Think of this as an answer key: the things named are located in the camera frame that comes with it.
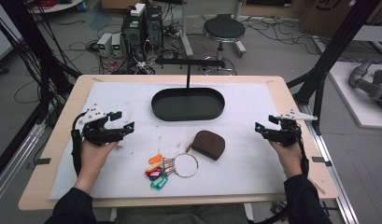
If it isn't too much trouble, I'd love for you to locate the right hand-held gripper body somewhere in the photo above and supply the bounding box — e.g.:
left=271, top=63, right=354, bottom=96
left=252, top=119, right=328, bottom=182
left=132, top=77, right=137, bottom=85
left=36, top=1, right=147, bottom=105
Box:
left=262, top=109, right=318, bottom=147

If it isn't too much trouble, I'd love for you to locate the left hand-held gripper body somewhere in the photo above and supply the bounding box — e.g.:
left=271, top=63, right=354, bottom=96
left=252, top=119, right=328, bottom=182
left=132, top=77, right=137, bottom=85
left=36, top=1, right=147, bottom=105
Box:
left=77, top=104, right=126, bottom=147

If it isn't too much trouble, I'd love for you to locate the person's right hand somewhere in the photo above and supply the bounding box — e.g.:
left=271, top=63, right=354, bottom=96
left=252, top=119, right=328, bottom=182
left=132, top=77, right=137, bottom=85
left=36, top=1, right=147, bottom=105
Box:
left=267, top=139, right=304, bottom=180

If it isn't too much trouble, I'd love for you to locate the person's left hand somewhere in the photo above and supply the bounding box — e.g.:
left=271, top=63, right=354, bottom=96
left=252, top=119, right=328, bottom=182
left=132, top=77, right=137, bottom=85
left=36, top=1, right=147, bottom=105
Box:
left=74, top=139, right=120, bottom=189

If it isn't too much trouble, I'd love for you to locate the brown leather pouch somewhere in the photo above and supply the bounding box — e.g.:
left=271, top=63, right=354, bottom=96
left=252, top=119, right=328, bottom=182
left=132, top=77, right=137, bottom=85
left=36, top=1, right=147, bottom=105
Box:
left=191, top=129, right=227, bottom=161

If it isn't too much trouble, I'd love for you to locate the white foam mat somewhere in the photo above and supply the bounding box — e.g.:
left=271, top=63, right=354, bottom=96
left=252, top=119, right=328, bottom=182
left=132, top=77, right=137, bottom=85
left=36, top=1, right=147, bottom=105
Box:
left=49, top=80, right=289, bottom=201

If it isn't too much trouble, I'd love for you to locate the black oval tray stand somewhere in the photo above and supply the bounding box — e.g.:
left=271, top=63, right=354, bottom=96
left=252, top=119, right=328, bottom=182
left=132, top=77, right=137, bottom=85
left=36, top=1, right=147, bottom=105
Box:
left=150, top=57, right=226, bottom=122

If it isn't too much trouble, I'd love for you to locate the white platform board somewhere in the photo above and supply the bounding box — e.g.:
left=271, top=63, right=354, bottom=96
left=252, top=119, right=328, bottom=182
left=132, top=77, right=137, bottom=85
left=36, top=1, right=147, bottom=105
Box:
left=328, top=61, right=382, bottom=131

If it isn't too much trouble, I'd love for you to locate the white power supply unit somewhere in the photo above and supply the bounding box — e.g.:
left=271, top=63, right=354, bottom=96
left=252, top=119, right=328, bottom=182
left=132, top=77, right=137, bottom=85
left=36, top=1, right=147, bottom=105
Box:
left=96, top=32, right=114, bottom=58
left=111, top=33, right=125, bottom=58

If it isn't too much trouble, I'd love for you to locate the black computer tower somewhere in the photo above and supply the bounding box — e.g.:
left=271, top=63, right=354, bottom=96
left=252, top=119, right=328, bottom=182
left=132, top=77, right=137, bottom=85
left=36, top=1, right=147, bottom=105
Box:
left=120, top=11, right=147, bottom=63
left=144, top=4, right=164, bottom=49

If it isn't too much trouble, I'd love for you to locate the black round stool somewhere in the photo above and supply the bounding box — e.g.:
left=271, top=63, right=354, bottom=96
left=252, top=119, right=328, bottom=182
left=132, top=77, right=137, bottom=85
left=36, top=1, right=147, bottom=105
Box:
left=202, top=13, right=247, bottom=77

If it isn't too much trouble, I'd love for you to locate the small white box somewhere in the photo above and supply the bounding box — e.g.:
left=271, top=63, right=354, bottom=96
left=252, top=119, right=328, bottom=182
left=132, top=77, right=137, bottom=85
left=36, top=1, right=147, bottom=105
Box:
left=130, top=2, right=147, bottom=18

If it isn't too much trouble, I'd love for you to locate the white table leg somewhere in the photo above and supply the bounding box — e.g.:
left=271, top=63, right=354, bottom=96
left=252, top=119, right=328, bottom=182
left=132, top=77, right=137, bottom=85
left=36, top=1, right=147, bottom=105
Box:
left=178, top=0, right=195, bottom=58

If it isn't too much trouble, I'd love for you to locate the cardboard box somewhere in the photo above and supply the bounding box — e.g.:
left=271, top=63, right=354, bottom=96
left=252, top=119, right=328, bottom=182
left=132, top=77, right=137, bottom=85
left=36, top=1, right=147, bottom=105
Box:
left=298, top=0, right=382, bottom=39

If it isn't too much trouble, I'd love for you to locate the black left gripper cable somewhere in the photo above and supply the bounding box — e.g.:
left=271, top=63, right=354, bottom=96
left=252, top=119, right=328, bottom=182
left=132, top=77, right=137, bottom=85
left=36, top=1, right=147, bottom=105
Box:
left=70, top=111, right=88, bottom=177

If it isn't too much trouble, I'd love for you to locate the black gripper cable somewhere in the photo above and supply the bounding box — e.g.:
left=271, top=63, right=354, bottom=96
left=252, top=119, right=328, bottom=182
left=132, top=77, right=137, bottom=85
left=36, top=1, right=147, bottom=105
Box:
left=294, top=129, right=311, bottom=179
left=70, top=111, right=88, bottom=177

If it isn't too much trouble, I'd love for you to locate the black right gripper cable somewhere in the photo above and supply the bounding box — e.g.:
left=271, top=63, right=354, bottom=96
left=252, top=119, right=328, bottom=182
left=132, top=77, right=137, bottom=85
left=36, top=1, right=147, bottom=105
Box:
left=294, top=129, right=311, bottom=179

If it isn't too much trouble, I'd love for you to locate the key ring with coloured tags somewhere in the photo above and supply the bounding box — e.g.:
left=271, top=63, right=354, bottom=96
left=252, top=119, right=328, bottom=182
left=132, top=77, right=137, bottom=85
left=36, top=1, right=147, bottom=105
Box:
left=144, top=151, right=200, bottom=191

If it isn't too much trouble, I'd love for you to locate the aluminium rail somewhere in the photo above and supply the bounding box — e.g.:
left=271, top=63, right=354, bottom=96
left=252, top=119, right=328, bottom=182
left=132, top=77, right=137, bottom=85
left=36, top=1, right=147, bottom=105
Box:
left=298, top=102, right=361, bottom=224
left=0, top=121, right=47, bottom=208

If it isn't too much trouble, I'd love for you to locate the black metal frame post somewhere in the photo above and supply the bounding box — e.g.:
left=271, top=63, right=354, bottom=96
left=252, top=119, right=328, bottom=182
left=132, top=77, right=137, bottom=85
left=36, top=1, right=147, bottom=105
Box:
left=286, top=0, right=382, bottom=135
left=0, top=0, right=82, bottom=125

